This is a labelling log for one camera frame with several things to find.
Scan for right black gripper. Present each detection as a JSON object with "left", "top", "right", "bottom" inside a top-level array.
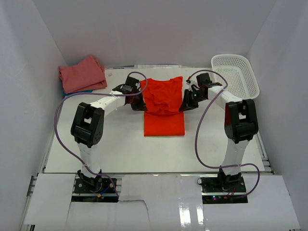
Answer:
[{"left": 179, "top": 89, "right": 206, "bottom": 112}]

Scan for papers at back edge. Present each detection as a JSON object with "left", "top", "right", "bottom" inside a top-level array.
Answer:
[{"left": 106, "top": 64, "right": 189, "bottom": 69}]

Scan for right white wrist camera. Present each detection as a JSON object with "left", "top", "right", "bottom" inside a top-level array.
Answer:
[{"left": 186, "top": 79, "right": 199, "bottom": 91}]

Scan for orange t shirt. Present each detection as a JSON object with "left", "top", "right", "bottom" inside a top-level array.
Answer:
[{"left": 141, "top": 76, "right": 185, "bottom": 137}]

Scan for folded pink t shirt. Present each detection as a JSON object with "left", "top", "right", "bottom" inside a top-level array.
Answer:
[{"left": 59, "top": 55, "right": 107, "bottom": 94}]

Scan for white plastic basket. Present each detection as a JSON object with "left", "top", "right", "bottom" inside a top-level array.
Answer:
[{"left": 211, "top": 54, "right": 260, "bottom": 99}]

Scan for folded blue t shirt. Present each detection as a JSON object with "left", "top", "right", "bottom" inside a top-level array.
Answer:
[{"left": 63, "top": 90, "right": 93, "bottom": 97}]

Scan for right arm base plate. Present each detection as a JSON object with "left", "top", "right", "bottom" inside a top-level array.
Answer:
[{"left": 197, "top": 177, "right": 248, "bottom": 205}]

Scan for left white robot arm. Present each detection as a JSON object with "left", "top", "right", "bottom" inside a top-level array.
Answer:
[{"left": 71, "top": 76, "right": 147, "bottom": 192}]

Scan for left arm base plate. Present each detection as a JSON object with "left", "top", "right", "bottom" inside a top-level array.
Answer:
[{"left": 71, "top": 177, "right": 118, "bottom": 203}]

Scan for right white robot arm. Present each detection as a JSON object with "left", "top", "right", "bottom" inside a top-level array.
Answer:
[{"left": 179, "top": 71, "right": 258, "bottom": 192}]

